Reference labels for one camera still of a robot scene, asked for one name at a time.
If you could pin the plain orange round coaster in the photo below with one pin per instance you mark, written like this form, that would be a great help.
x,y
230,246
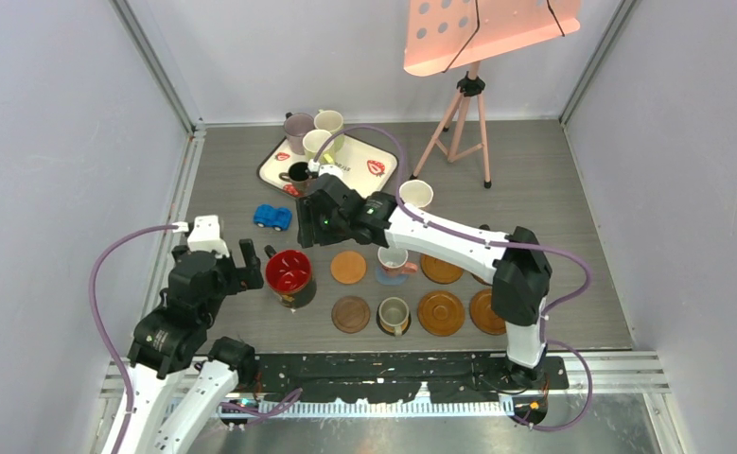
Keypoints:
x,y
348,267

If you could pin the dark brown wooden coaster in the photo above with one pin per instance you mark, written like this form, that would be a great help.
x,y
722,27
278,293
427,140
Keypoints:
x,y
350,314

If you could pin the glossy brown grooved wooden coaster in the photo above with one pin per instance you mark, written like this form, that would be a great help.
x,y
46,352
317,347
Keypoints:
x,y
483,315

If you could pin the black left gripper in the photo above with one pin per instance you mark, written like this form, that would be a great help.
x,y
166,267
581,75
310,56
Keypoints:
x,y
252,263

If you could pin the blue toy car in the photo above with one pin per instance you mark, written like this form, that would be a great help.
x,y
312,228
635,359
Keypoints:
x,y
278,218

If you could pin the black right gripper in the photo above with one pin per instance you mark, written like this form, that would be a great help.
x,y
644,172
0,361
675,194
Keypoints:
x,y
307,217

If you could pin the pink handled floral mug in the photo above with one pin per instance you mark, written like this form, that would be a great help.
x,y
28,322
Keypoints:
x,y
395,263

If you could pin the black small mug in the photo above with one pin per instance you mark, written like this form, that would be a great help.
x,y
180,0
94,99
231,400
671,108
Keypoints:
x,y
299,177

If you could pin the pink music stand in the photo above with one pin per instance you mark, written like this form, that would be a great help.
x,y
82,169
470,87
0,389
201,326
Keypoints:
x,y
444,35

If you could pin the red black mug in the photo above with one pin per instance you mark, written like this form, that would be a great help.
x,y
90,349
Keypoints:
x,y
290,276

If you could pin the mauve mug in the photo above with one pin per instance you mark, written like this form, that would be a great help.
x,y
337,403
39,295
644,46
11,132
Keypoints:
x,y
296,126

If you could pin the orange black-rimmed coaster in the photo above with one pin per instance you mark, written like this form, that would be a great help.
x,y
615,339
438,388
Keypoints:
x,y
396,326

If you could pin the cream white mug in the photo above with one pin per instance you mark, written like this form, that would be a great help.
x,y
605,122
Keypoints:
x,y
313,141

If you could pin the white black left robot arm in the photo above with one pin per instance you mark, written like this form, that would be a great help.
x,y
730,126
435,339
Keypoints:
x,y
164,344

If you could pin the white serving tray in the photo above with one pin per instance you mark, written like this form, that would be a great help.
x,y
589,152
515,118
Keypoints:
x,y
365,168

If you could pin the blue smiley foam coaster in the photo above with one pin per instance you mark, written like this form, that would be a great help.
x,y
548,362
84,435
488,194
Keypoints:
x,y
390,280

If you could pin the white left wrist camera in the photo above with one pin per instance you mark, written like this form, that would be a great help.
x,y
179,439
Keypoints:
x,y
203,234

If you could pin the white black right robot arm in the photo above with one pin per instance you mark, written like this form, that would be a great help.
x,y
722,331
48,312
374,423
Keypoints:
x,y
512,264

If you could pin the grey small mug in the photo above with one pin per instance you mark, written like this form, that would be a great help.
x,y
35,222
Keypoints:
x,y
393,306

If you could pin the pale green mug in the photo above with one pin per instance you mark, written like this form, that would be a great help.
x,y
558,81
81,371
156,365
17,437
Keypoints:
x,y
333,122

